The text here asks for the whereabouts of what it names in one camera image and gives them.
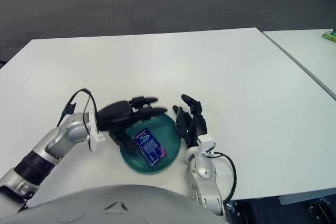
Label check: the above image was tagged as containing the green flat box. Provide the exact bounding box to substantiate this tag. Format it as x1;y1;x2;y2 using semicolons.
321;31;336;42

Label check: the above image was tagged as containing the green round plate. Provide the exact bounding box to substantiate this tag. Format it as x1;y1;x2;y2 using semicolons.
119;112;182;175

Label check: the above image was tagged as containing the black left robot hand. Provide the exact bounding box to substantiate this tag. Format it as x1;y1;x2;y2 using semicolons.
97;94;169;153

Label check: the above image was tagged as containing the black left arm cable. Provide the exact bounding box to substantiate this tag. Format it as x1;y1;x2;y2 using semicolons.
56;88;99;141

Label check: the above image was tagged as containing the black metal stand foot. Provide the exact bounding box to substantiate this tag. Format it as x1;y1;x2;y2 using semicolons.
307;199;336;218

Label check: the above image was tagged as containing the blue gum pack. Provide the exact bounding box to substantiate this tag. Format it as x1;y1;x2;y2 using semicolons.
134;127;168;169

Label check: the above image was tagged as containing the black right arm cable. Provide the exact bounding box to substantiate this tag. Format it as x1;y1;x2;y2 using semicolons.
207;152;237;203

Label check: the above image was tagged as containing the grey robot torso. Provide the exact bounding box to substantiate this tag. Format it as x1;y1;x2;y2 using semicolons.
0;184;226;224

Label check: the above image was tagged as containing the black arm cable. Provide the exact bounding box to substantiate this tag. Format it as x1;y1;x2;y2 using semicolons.
207;152;237;203
56;88;99;141

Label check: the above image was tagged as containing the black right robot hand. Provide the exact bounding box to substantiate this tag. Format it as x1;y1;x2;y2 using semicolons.
172;93;208;147

